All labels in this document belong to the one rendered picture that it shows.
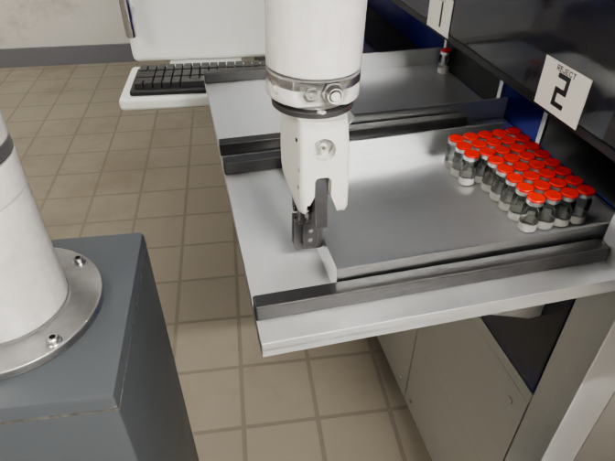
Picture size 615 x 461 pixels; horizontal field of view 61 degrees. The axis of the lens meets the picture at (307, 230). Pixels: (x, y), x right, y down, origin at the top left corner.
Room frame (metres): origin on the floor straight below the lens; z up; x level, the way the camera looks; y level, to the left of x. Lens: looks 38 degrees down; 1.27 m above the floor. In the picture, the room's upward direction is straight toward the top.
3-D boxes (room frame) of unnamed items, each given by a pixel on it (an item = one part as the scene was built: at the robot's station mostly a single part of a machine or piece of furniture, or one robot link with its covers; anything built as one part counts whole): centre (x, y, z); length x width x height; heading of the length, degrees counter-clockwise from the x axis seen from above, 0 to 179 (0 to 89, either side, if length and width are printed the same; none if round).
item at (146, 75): (1.17, 0.20, 0.82); 0.40 x 0.14 x 0.02; 97
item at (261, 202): (0.72, -0.11, 0.87); 0.70 x 0.48 x 0.02; 13
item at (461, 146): (0.63, -0.21, 0.90); 0.02 x 0.02 x 0.05
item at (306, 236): (0.43, 0.00, 0.93); 0.03 x 0.03 x 0.07; 13
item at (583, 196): (0.60, -0.31, 0.90); 0.18 x 0.02 x 0.05; 14
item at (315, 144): (0.45, 0.00, 1.03); 0.10 x 0.07 x 0.11; 13
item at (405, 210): (0.56, -0.16, 0.90); 0.34 x 0.26 x 0.04; 104
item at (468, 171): (0.61, -0.22, 0.90); 0.02 x 0.02 x 0.05
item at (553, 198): (0.59, -0.27, 0.90); 0.18 x 0.02 x 0.05; 14
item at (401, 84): (0.90, -0.14, 0.90); 0.34 x 0.26 x 0.04; 103
